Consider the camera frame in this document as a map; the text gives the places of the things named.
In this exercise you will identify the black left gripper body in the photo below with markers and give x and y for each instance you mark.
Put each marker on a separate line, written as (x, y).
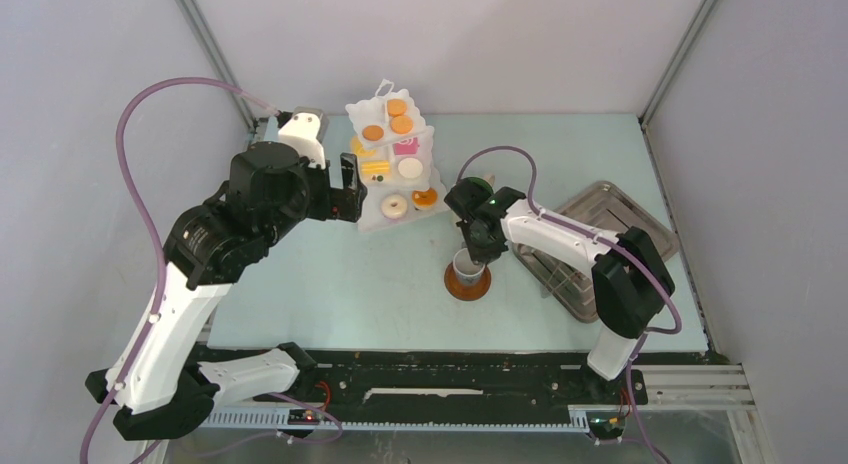
(324, 201)

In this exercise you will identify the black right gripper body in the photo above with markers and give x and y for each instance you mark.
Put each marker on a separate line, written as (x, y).
(481, 251)

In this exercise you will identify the yellow layered cake slice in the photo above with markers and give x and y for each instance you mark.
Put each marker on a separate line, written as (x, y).
(375, 170)

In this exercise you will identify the white glazed donut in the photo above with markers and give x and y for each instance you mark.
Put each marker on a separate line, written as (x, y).
(394, 206)

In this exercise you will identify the yellow swirl roll cake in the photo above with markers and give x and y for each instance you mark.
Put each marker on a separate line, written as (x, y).
(359, 150)

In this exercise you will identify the orange glazed donut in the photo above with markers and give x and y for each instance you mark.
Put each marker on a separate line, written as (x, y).
(424, 200)

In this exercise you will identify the white round cream cake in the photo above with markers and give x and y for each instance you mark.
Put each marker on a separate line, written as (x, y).
(410, 168)

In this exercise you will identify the small white grey cup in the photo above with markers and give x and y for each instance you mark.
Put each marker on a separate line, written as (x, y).
(467, 271)

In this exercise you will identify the round biscuit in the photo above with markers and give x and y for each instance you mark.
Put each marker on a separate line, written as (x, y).
(373, 133)
(401, 124)
(396, 108)

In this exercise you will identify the large wooden coaster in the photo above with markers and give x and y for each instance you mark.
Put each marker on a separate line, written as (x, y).
(467, 292)

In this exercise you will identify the large floral green-inside mug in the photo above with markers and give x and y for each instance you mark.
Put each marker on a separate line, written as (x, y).
(490, 179)

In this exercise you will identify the pink-tipped metal tongs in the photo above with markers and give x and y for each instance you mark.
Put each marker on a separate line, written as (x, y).
(562, 280)

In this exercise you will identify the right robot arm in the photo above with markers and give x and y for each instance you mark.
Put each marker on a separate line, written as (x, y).
(629, 278)

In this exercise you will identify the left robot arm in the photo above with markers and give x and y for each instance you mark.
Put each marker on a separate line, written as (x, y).
(160, 392)

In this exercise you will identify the white three-tier dessert stand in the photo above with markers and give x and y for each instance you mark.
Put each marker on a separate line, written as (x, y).
(371, 111)

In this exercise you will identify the stainless steel tray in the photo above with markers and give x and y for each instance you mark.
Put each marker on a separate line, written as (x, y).
(568, 235)

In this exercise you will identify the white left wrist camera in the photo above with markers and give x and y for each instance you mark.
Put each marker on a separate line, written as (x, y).
(303, 129)

